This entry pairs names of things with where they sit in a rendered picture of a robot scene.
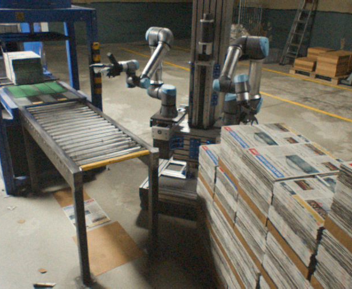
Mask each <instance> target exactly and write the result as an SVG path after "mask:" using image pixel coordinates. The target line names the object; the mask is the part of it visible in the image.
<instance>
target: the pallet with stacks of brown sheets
mask: <svg viewBox="0 0 352 289"><path fill-rule="evenodd" d="M297 71H298V72H308V73H310V75H309V76H306V75H301V74H297ZM290 74H292V75H297V76H302V77H304V78H308V79H313V80H317V81H322V82H326V83H330V84H336V85H338V84H340V81H341V80H343V79H345V80H347V78H348V77H349V76H350V75H351V74H352V52H349V51H346V52H345V50H338V51H337V50H336V49H329V48H321V47H313V48H308V52H307V57H302V58H296V59H295V63H294V67H290ZM318 75H321V76H327V77H330V78H331V79H332V80H331V81H327V80H322V79H317V77H318Z"/></svg>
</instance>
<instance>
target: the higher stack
mask: <svg viewBox="0 0 352 289"><path fill-rule="evenodd" d="M336 180H337V182H336V185H335V186H336V187H335V188H334V189H335V190H334V191H335V194H334V195H333V196H334V197H333V202H332V204H331V205H330V209H331V210H330V211H331V212H328V214H327V216H328V217H329V218H330V219H332V221H333V222H334V223H336V224H337V225H338V226H339V227H340V228H341V229H342V230H343V231H345V232H346V234H347V235H349V236H350V237H351V238H352V161H349V162H341V164H340V168H339V172H338V174H337V178H336ZM322 233H323V236H322V235H321V238H322V239H321V241H320V245H319V247H318V255H317V256H316V259H317V262H318V263H317V265H316V271H315V272H314V277H315V278H316V279H317V281H318V282H319V283H320V284H321V285H322V287H323V288H324V289H352V254H351V252H350V251H348V250H347V249H346V248H345V247H344V246H343V245H342V244H341V243H340V242H339V241H338V240H337V239H336V238H335V237H334V236H333V235H332V234H331V233H330V232H328V231H327V230H323V232H322Z"/></svg>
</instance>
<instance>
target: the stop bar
mask: <svg viewBox="0 0 352 289"><path fill-rule="evenodd" d="M149 153H150V151H149V150H148V149H147V150H142V151H140V152H137V153H132V154H127V155H122V156H119V157H114V158H110V159H107V160H104V161H100V162H95V163H90V164H87V165H82V166H80V170H81V171H84V170H88V169H93V168H96V167H99V166H102V165H107V164H110V163H115V162H120V161H125V160H127V159H130V158H134V157H139V156H142V155H147V154H149Z"/></svg>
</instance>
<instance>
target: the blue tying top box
mask: <svg viewBox="0 0 352 289"><path fill-rule="evenodd" d="M0 8H8V9H55V8H72V7H71V0H0Z"/></svg>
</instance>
